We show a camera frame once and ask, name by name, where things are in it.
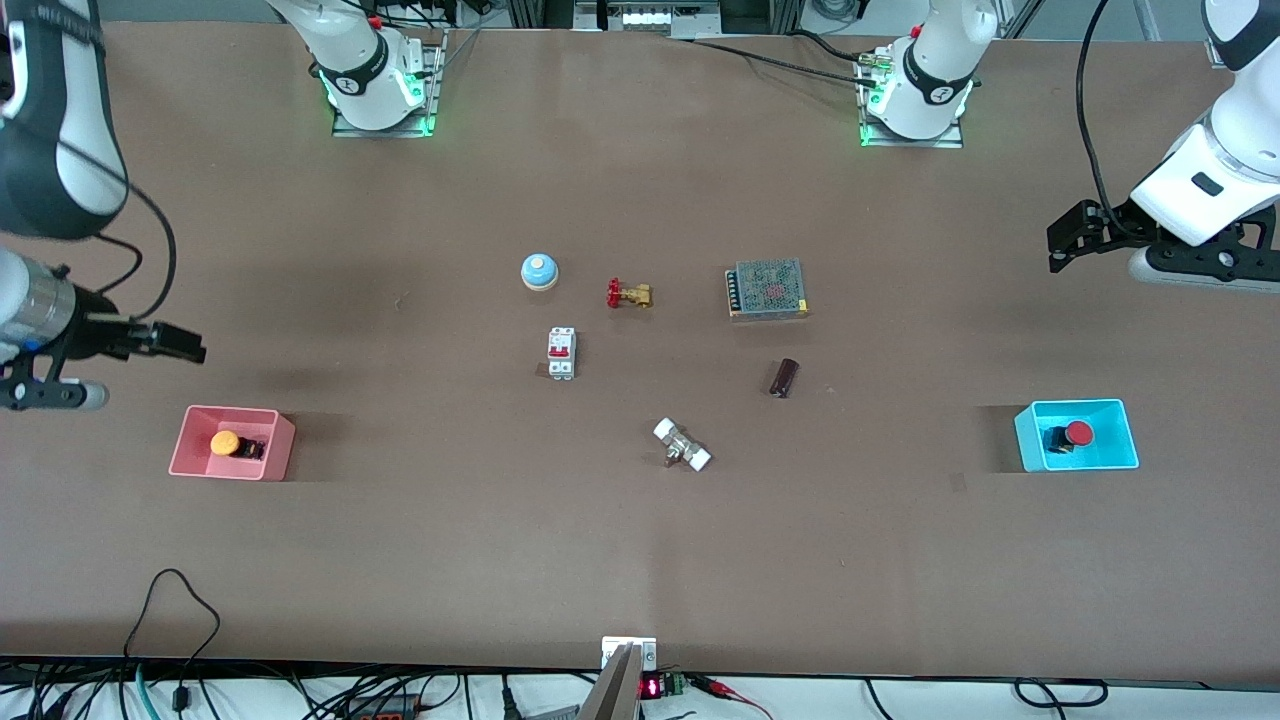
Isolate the pink plastic bin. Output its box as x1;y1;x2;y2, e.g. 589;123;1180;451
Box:
168;405;296;482

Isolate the cyan plastic bin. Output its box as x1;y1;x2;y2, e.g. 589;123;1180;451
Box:
1014;399;1140;472

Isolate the metal mesh power supply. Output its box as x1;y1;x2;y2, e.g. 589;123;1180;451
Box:
726;259;809;321

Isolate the metal fitting with white ends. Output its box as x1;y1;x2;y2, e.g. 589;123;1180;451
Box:
653;417;713;472

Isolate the white device with slots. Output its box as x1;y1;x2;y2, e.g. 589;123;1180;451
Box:
575;0;723;33

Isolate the red clip lead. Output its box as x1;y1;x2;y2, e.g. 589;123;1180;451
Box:
690;676;773;720

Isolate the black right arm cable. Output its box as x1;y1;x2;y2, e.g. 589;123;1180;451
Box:
55;140;179;323

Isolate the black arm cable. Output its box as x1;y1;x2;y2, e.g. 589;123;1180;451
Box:
55;140;179;323
1075;0;1136;236

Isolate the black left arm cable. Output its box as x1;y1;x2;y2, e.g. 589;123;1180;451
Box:
1075;0;1136;236

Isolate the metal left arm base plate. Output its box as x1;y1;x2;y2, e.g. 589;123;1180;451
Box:
858;48;964;149

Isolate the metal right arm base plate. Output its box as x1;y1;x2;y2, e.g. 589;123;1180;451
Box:
332;30;442;138

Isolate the black looped cable with plug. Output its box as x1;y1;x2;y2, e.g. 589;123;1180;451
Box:
123;569;222;713

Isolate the black cable across table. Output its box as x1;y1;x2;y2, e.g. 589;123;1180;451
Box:
668;30;873;85

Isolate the black coiled cable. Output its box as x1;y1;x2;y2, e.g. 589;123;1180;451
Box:
1013;678;1109;709

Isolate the white metal bracket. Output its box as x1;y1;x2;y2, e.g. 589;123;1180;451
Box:
601;636;658;671

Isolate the grey camera mount bar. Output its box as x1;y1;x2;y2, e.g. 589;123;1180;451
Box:
578;643;642;720

